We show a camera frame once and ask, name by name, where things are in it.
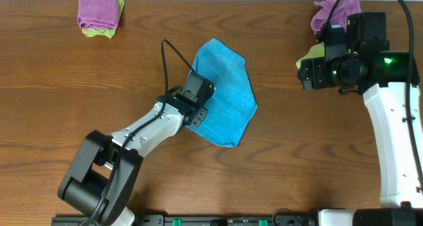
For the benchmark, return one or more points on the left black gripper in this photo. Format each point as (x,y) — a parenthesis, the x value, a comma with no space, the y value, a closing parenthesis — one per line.
(197,122)

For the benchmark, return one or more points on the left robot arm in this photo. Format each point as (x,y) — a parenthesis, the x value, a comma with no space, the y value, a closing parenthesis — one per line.
(102,174)

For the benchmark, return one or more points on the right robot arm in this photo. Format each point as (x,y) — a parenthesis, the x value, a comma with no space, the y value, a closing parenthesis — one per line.
(357,58)

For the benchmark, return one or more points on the crumpled purple cloth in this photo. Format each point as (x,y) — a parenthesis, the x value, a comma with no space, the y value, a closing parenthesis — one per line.
(344,9)

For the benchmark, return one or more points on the folded purple cloth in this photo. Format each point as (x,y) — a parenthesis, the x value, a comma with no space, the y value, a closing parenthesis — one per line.
(98,14)

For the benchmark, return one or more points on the crumpled green cloth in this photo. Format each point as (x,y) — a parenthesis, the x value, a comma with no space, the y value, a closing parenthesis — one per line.
(317,50)

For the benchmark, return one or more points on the blue microfibre cloth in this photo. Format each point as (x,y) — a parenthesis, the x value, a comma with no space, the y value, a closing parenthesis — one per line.
(232,105)

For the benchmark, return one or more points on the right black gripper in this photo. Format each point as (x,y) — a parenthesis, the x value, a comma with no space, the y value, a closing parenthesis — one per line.
(312,76)

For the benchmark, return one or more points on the folded green cloth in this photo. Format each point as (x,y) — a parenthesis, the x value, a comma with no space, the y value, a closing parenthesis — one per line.
(109,33)

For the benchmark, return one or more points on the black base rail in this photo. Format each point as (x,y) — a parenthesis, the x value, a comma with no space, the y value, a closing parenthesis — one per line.
(278,220)

